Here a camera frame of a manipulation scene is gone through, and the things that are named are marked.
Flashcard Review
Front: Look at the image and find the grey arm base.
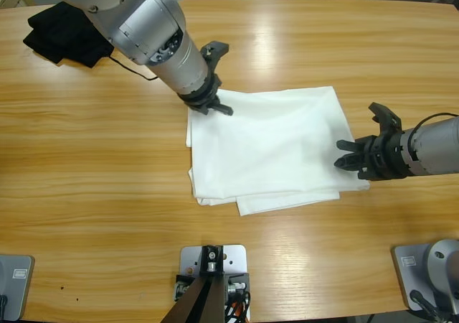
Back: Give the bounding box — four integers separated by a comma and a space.
390, 239, 459, 313
0, 253, 36, 322

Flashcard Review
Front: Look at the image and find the white t-shirt with black logo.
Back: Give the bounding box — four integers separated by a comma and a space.
185, 85, 371, 217

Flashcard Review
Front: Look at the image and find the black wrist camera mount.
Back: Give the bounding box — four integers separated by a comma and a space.
369, 102, 402, 134
199, 41, 230, 75

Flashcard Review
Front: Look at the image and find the dark camera post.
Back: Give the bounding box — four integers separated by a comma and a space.
161, 245, 230, 323

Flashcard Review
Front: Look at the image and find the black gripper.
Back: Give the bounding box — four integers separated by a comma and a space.
177, 72, 235, 118
333, 132, 410, 181

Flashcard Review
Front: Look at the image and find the white mount block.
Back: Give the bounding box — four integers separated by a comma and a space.
179, 244, 249, 323

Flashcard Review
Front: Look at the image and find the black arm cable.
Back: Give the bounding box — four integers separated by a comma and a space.
107, 53, 158, 82
412, 112, 459, 134

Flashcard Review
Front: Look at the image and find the black garment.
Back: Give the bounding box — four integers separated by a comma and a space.
22, 1, 113, 68

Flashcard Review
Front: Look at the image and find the orange and black cable bundle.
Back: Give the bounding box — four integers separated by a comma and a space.
222, 290, 252, 323

